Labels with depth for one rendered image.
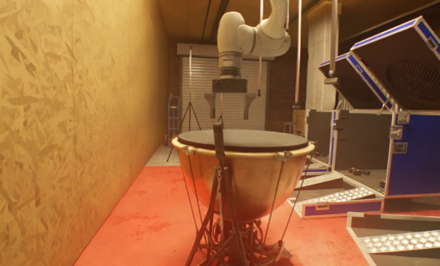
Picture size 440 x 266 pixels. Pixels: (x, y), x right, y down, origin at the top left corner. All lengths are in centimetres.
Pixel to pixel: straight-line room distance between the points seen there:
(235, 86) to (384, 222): 174
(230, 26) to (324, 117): 342
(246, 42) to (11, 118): 93
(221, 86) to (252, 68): 711
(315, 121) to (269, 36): 327
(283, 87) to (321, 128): 450
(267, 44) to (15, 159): 107
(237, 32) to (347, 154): 262
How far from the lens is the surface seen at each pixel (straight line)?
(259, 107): 790
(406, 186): 263
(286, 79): 847
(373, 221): 218
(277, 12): 83
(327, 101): 518
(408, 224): 229
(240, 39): 85
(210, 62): 769
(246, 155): 80
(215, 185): 81
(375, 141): 344
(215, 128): 70
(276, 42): 88
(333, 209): 224
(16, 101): 114
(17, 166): 115
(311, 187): 278
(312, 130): 402
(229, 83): 84
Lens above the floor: 95
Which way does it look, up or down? 5 degrees down
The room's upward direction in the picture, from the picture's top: 1 degrees clockwise
